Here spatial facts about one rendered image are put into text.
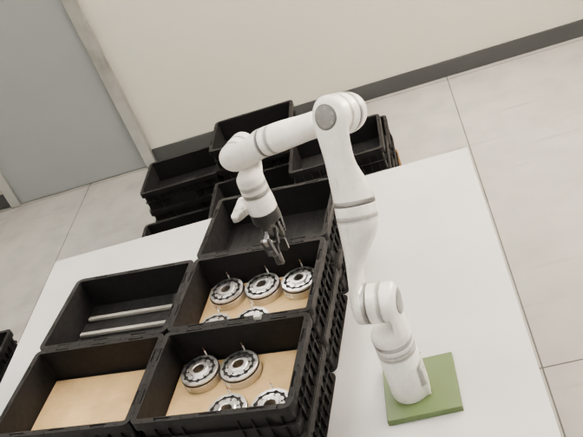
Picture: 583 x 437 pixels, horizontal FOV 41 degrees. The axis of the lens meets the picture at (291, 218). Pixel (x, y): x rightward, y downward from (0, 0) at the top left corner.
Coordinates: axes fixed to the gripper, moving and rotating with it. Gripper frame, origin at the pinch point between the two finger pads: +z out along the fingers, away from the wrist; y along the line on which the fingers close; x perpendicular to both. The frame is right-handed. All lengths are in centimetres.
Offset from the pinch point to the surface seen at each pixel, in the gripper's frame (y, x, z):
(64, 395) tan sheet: -28, 63, 16
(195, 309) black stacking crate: -3.5, 29.5, 11.9
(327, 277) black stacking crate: 4.0, -7.7, 13.4
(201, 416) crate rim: -48, 11, 6
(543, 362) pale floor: 47, -54, 98
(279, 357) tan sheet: -22.5, 1.5, 15.8
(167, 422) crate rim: -49, 20, 7
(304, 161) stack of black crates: 132, 34, 47
